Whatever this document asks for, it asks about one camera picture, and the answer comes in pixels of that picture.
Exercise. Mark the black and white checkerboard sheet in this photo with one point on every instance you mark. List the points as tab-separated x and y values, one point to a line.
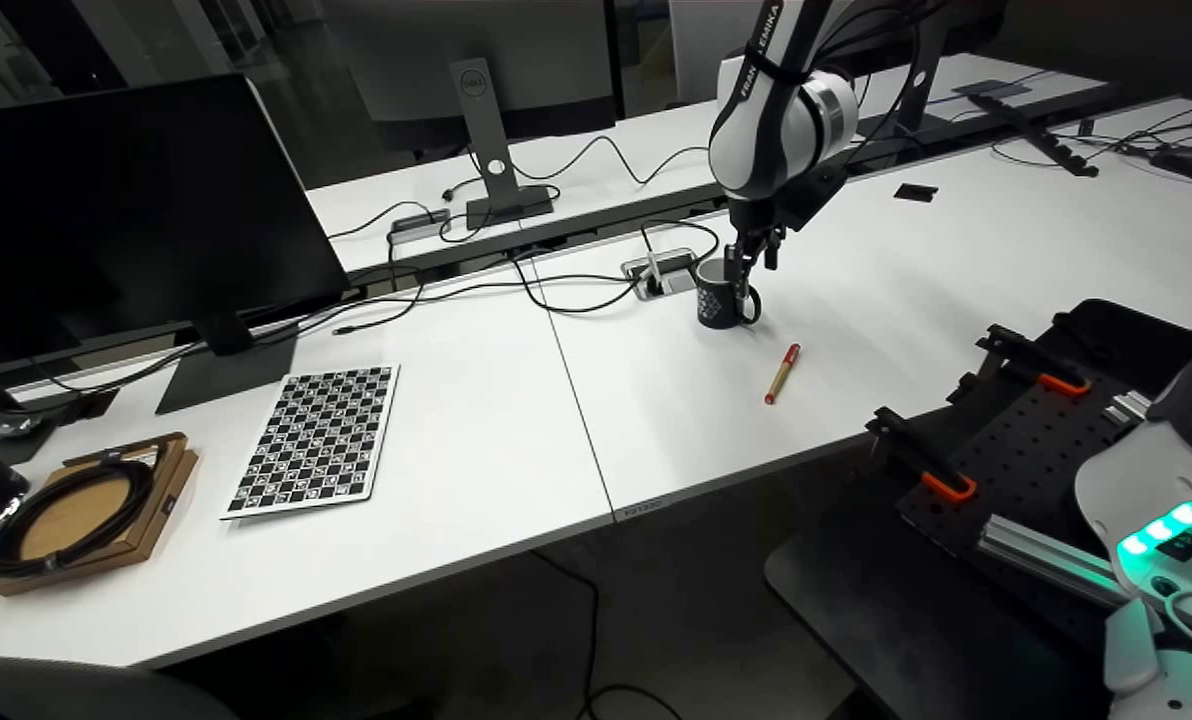
317	443

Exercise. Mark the black flat monitor base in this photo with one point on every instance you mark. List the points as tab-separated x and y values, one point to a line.
228	364

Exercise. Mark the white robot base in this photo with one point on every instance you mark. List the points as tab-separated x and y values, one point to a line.
1156	535

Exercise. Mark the silver monitor stand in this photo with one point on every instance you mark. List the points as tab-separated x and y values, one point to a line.
489	147

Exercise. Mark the aluminium rail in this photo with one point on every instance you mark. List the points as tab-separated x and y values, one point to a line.
1037	553

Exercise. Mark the large black monitor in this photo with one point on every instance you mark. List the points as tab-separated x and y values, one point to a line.
129	212

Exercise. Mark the dark desk socket box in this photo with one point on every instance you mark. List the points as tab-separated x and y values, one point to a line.
419	225

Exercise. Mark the black mug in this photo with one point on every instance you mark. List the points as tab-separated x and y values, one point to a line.
719	307

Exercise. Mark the grey desk power outlet box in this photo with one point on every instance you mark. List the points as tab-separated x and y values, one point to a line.
662	270

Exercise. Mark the black power strip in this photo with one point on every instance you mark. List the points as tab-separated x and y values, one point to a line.
1059	147

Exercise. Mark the tan marker with red cap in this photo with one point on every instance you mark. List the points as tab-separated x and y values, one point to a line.
780	374

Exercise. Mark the black computer monitor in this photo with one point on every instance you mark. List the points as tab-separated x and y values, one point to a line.
543	55

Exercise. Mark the small black rectangular object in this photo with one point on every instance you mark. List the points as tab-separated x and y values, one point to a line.
914	194

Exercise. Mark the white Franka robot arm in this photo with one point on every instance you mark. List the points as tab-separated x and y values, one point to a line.
780	121

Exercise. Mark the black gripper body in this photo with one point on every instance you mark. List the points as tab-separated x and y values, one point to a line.
776	212

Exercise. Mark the orange and black clamp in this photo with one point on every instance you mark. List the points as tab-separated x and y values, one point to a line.
948	483
1060	385

